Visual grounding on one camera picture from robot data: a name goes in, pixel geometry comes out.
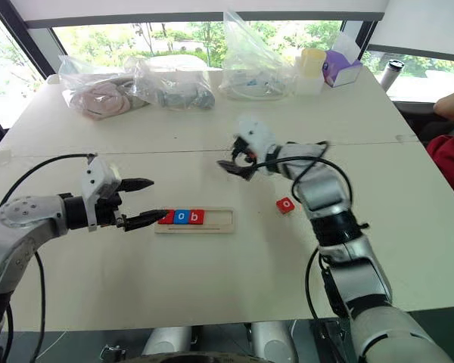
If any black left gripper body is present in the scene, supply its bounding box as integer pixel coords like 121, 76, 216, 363
94, 191, 129, 230

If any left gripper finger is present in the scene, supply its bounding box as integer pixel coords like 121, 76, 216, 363
120, 177, 155, 195
121, 209, 170, 233

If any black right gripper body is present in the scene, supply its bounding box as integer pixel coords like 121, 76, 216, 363
231, 136, 259, 166

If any wooden letter tray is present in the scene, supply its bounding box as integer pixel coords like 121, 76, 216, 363
154, 206, 236, 234

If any red letter block o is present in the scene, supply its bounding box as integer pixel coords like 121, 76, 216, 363
275, 197, 297, 215

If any silver robot leg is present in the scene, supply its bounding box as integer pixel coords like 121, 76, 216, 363
249, 321, 294, 363
141, 325, 193, 356

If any tall clear plastic bag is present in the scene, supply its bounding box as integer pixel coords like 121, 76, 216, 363
218, 9, 300, 102

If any plastic bag with grey items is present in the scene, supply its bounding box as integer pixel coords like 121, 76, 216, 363
124, 54, 216, 111

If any clear plastic container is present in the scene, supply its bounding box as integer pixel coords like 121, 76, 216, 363
293, 56, 326, 96

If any plastic bag with pink cloth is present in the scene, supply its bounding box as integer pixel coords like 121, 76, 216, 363
58, 54, 151, 122

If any yellow plastic cup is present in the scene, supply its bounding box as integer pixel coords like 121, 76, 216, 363
300, 48, 328, 79

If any purple tissue box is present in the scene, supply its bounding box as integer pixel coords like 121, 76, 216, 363
322, 32, 364, 88

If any white tumbler with black lid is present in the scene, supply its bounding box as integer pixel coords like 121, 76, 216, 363
378, 59, 404, 88

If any person's red garment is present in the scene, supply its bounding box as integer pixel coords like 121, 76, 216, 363
426, 134, 454, 213

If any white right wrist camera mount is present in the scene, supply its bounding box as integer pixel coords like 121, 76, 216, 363
232, 115, 278, 177

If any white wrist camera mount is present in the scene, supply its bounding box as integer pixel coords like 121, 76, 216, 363
79, 154, 122, 232
232, 115, 278, 177

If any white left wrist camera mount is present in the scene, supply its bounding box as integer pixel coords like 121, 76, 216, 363
79, 154, 122, 232

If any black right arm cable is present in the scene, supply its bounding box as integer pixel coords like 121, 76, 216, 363
249, 140, 368, 341

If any dark window frame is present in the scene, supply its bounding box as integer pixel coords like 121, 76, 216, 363
0, 0, 454, 99

